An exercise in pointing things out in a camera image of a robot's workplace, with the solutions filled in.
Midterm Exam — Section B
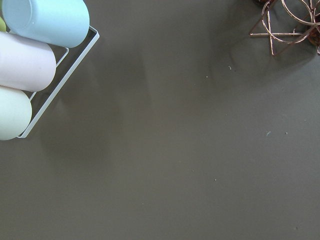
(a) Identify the yellow-green cup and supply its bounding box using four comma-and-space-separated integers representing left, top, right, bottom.
0, 17, 7, 32

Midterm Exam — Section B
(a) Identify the pink cup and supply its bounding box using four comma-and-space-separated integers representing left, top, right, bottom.
0, 32, 56, 92

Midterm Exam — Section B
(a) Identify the copper wire bottle rack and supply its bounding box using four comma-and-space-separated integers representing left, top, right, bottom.
248, 0, 320, 56

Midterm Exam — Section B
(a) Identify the pale green cup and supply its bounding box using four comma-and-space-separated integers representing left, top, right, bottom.
0, 86, 32, 141

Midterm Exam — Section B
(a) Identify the light blue cup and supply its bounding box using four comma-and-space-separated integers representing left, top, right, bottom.
1, 0, 90, 48

